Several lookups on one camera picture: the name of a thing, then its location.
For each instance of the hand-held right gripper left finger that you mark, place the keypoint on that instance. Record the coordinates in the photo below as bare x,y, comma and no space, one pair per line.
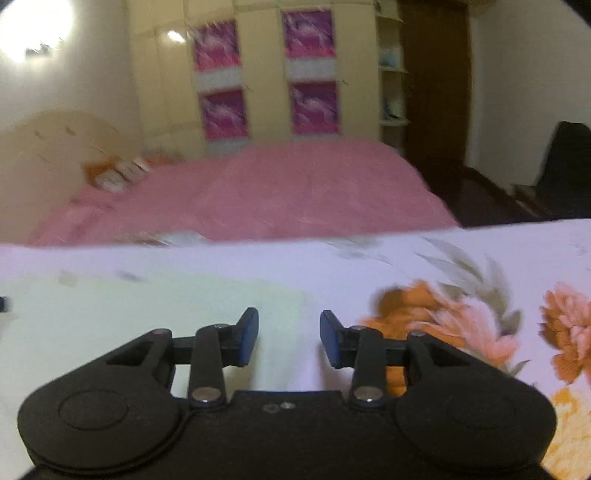
249,332

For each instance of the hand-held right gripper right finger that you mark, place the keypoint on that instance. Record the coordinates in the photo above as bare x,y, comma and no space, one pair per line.
328,337

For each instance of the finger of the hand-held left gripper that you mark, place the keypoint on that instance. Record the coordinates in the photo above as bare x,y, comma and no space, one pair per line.
4,305

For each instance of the light green knit sweater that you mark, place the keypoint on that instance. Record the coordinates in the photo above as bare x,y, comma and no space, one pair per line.
115,314

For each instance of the pink bed cover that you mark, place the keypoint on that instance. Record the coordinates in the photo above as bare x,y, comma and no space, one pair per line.
300,194

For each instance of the cream curved headboard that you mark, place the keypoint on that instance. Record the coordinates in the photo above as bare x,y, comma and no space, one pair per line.
37,161

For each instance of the floral lilac bedsheet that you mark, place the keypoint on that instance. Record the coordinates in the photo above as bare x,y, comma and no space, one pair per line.
461,267

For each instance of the orange printed cloth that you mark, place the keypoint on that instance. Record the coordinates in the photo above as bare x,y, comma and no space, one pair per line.
115,175

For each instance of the pale shelf ornament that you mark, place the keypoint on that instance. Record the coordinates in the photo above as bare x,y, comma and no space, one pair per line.
393,107

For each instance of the brown wooden board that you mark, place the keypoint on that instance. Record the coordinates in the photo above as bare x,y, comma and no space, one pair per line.
526,196

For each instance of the cream corner shelf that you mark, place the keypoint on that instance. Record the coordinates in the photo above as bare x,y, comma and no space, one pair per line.
392,83

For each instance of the cream wardrobe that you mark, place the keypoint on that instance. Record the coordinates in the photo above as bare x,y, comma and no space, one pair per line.
263,69

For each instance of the dark brown wooden door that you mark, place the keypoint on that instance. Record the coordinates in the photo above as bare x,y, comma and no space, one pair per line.
436,83

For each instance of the blue shelf ornament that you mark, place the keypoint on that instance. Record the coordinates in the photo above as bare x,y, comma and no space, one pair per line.
390,57

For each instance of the black chair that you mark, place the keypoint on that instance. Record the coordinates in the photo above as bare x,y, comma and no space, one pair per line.
570,170

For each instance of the purple wall poster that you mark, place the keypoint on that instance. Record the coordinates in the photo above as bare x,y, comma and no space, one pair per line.
216,48
308,34
224,115
315,108

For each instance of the wall lamp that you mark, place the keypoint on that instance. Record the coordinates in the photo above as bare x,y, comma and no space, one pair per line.
41,46

